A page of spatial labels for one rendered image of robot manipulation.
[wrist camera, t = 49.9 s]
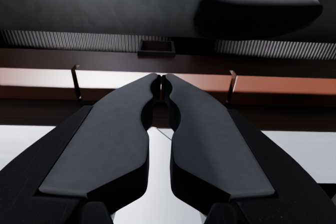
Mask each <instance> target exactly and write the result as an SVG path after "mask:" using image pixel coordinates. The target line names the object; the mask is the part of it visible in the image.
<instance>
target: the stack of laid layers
mask: <svg viewBox="0 0 336 224"><path fill-rule="evenodd" d="M97 102H98V101H88V100H82V99H81V98H79V99H78V100H51V99H14V98H0V125H30V126H58V125H59V124H60V123H62V122H63V121H64V120H66V119H67V118H68V117H70V116H71V115H72V114H74V113H75V112H77V111H78V110H79V109H81V108H82V107H83V106H85V105H86V106H93V105H94V104H95V103H97ZM223 105H224V106H225V107H226V108H227V109H228V110H236V111H238V112H239V113H240V114H241V115H242V116H244V117H245V118H246V119H247V120H248V121H250V122H251V123H252V124H253V125H254V126H256V127H257V128H258V129H259V130H261V131H310V132H336V107H313V106H275V105H238V104H229V103H228V102H226V103H225V104H223ZM168 116H169V107H168V105H167V103H163V102H156V103H155V104H154V105H153V123H152V125H151V126H150V127H156V128H165V129H171V127H170V126H169V124H168ZM150 127H149V128H150Z"/></svg>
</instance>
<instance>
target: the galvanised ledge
mask: <svg viewBox="0 0 336 224"><path fill-rule="evenodd" d="M319 1H320V2H321V4H322V6H323V8H324V9H323V12H322V14H321V15H320V16H319V17H318V18H317V19H316V20H315V21H314V23H312V24H311V25H309V26H308V27H307V28H304V29H301V30H298V31H295V32H291V33H288V34H285V35H281V36H276V37H271V38H265V39H256V40H255V41H279V42H303V43H328V44H336V0H319ZM201 2H202V0H0V30H11V31H36V32H60V33H84V34H109V35H133V36H157V37H182V38H205V37H201V36H200V35H199V34H198V33H197V28H196V26H195V18H196V16H197V15H198V13H199V11H200V3H201Z"/></svg>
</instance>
